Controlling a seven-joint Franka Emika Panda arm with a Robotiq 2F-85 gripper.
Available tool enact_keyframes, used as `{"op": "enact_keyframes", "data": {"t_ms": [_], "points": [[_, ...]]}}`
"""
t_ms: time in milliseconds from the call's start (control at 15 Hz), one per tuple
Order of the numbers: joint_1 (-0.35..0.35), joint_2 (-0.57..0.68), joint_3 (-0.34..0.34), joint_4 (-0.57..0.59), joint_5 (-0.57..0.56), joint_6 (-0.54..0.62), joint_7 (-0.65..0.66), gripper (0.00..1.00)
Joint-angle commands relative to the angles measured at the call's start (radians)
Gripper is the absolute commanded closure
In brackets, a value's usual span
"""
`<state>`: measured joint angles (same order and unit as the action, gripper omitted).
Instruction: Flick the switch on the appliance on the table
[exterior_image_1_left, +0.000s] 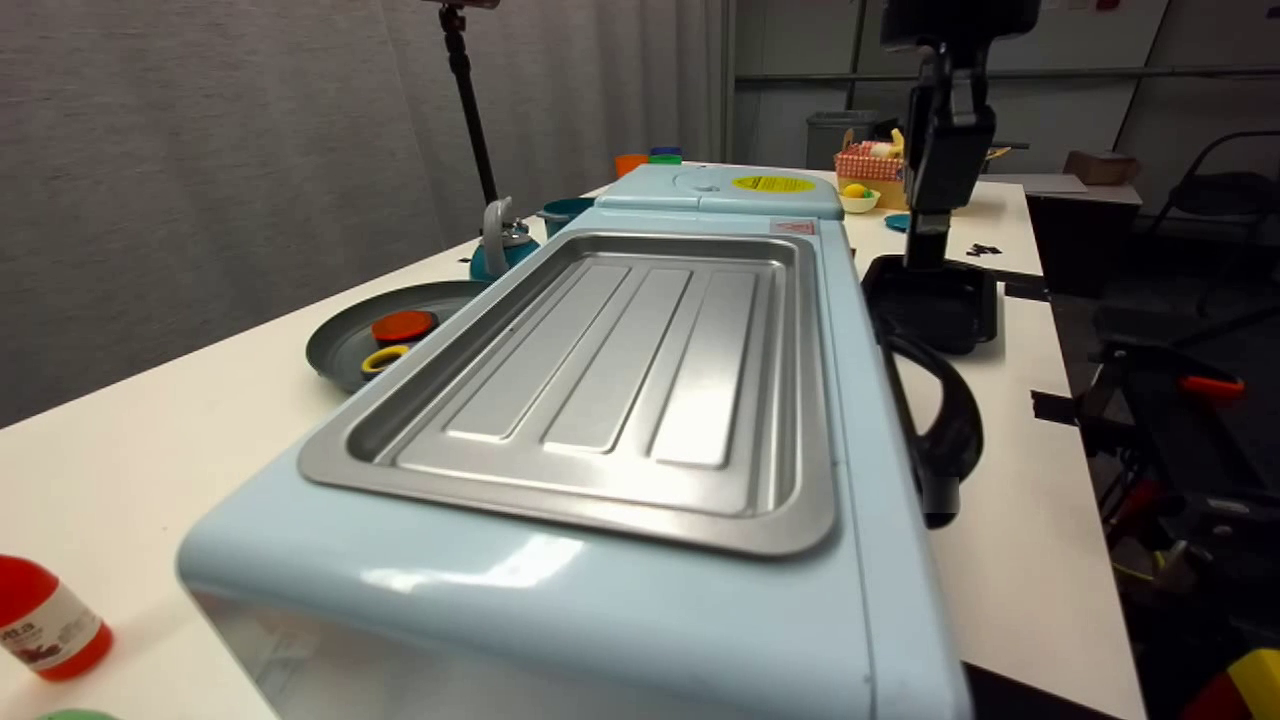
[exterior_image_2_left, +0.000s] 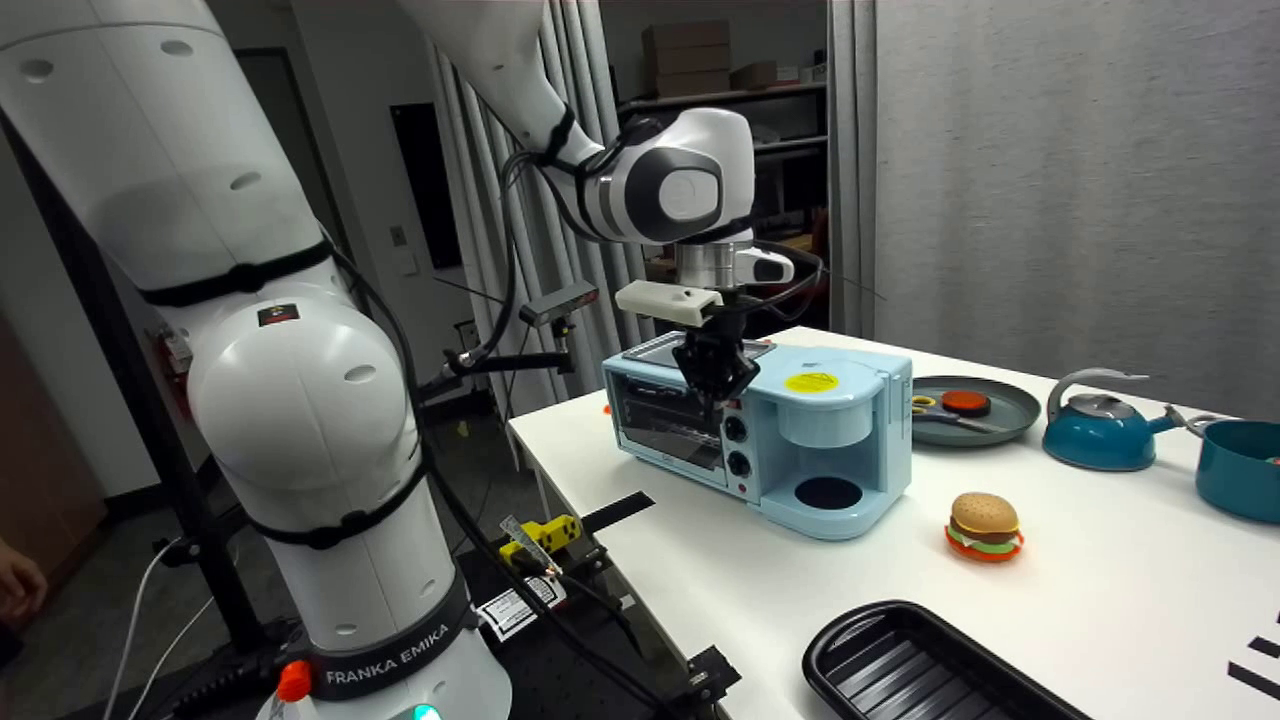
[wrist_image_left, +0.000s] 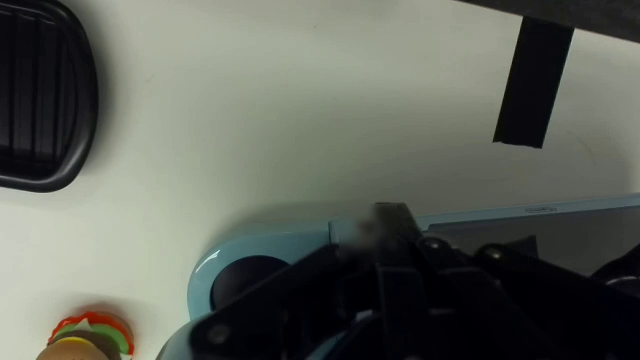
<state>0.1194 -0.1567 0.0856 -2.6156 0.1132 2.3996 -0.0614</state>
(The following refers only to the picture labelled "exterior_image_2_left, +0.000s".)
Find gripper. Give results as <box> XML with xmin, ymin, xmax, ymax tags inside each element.
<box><xmin>674</xmin><ymin>320</ymin><xmax>763</xmax><ymax>421</ymax></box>

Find light blue toy breakfast appliance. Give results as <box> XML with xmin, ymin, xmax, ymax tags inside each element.
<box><xmin>602</xmin><ymin>333</ymin><xmax>914</xmax><ymax>542</ymax></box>

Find toy oven door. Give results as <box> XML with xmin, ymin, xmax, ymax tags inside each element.
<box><xmin>609</xmin><ymin>371</ymin><xmax>730</xmax><ymax>475</ymax></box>

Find yellow clamp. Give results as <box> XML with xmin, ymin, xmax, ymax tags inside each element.
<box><xmin>498</xmin><ymin>514</ymin><xmax>584</xmax><ymax>569</ymax></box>

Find storage shelf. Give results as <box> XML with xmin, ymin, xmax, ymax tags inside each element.
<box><xmin>618</xmin><ymin>18</ymin><xmax>831</xmax><ymax>333</ymax></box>

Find grey curtain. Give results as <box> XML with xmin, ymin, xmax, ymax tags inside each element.
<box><xmin>827</xmin><ymin>0</ymin><xmax>880</xmax><ymax>341</ymax></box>

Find grey plate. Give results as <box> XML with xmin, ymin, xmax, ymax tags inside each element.
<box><xmin>911</xmin><ymin>376</ymin><xmax>1043</xmax><ymax>448</ymax></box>

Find black table clamp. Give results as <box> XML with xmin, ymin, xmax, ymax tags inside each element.
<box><xmin>684</xmin><ymin>645</ymin><xmax>744</xmax><ymax>707</ymax></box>

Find toy burger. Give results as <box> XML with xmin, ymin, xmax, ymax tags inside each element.
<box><xmin>944</xmin><ymin>491</ymin><xmax>1026</xmax><ymax>564</ymax></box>

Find white label tag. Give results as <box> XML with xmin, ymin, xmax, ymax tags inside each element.
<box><xmin>477</xmin><ymin>576</ymin><xmax>568</xmax><ymax>643</ymax></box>

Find stack of cardboard boxes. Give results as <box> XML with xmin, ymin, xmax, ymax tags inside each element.
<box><xmin>641</xmin><ymin>20</ymin><xmax>733</xmax><ymax>99</ymax></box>

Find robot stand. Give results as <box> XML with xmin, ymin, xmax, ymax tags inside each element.
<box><xmin>150</xmin><ymin>488</ymin><xmax>743</xmax><ymax>720</ymax></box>

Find black ribbed tray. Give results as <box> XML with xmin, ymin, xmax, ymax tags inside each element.
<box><xmin>801</xmin><ymin>599</ymin><xmax>1097</xmax><ymax>720</ymax></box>

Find blue toy kettle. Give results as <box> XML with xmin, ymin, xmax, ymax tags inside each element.
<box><xmin>1042</xmin><ymin>367</ymin><xmax>1183</xmax><ymax>473</ymax></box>

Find white bottle with red cap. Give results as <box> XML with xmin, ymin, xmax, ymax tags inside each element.
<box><xmin>254</xmin><ymin>659</ymin><xmax>315</xmax><ymax>720</ymax></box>

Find blue toy pot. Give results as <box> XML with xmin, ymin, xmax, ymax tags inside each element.
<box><xmin>1164</xmin><ymin>404</ymin><xmax>1280</xmax><ymax>526</ymax></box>

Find black pole stand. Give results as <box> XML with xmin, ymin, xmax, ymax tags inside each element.
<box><xmin>0</xmin><ymin>108</ymin><xmax>273</xmax><ymax>656</ymax></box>

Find brown wooden cabinet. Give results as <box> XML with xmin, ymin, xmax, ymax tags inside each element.
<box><xmin>0</xmin><ymin>312</ymin><xmax>109</xmax><ymax>601</ymax></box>

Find person's hand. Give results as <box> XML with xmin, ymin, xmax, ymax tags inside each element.
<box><xmin>0</xmin><ymin>539</ymin><xmax>49</xmax><ymax>629</ymax></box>

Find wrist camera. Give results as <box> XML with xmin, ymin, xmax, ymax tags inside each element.
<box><xmin>614</xmin><ymin>280</ymin><xmax>724</xmax><ymax>329</ymax></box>

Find camera on mount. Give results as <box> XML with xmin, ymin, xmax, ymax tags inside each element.
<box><xmin>418</xmin><ymin>281</ymin><xmax>602</xmax><ymax>403</ymax></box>

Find yellow handled scissors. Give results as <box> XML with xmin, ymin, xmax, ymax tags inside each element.
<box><xmin>911</xmin><ymin>395</ymin><xmax>1009</xmax><ymax>435</ymax></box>

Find black wall panel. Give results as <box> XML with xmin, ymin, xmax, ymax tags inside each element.
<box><xmin>389</xmin><ymin>101</ymin><xmax>464</xmax><ymax>272</ymax></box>

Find white cable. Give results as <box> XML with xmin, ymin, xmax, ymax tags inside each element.
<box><xmin>103</xmin><ymin>538</ymin><xmax>217</xmax><ymax>720</ymax></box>

